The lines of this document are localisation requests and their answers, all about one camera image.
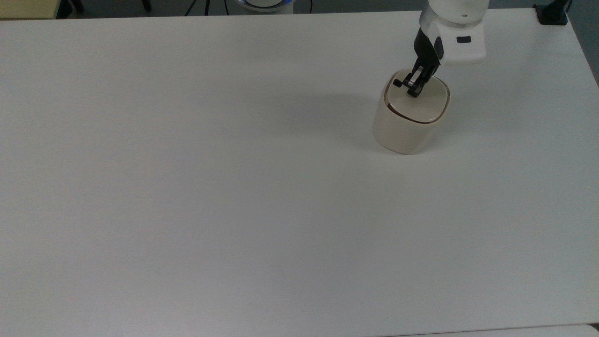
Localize black tripod legs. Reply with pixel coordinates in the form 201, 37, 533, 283
184, 0, 211, 16

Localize white robot base blue light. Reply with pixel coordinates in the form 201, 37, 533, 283
234, 0, 295, 14

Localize cream trash bin lid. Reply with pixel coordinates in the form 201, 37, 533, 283
384, 70, 450, 125

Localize black table clamp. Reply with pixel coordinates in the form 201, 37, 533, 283
533, 0, 572, 25

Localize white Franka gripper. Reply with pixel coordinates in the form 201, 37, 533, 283
393, 8, 488, 98

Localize yellow wooden cabinet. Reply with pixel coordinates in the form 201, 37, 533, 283
0, 0, 62, 20

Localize cream trash bin body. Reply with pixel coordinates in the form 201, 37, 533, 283
372, 68, 452, 155

